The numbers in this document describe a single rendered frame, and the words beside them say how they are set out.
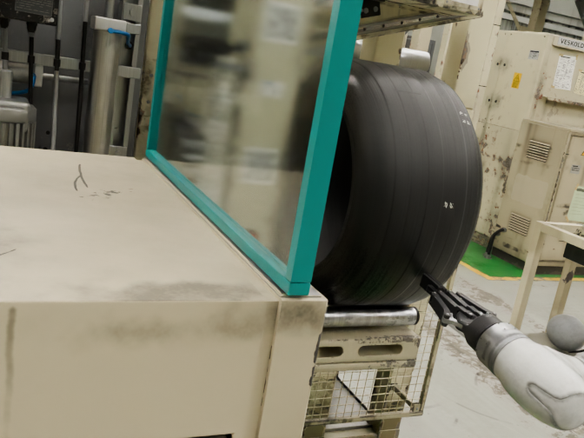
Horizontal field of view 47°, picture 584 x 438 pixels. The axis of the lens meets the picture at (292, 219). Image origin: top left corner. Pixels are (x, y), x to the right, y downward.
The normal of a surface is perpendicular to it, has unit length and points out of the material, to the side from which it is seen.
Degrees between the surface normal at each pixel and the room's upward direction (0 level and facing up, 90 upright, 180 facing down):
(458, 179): 72
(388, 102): 44
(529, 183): 90
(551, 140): 90
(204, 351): 90
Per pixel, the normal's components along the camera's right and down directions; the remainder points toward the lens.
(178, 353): 0.40, 0.29
